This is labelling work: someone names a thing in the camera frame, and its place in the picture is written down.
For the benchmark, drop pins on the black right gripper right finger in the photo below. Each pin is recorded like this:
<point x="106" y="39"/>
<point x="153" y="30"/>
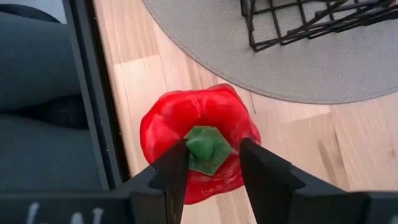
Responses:
<point x="270" y="186"/>

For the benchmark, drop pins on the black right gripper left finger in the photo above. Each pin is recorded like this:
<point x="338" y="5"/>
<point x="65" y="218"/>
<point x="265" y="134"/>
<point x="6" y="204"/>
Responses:
<point x="169" y="186"/>

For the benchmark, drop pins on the red bell pepper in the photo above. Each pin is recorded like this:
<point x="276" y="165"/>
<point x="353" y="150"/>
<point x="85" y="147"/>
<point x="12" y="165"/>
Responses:
<point x="186" y="109"/>

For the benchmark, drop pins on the black aluminium table frame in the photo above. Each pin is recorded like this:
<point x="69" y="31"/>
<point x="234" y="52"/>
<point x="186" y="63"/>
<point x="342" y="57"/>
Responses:
<point x="90" y="93"/>

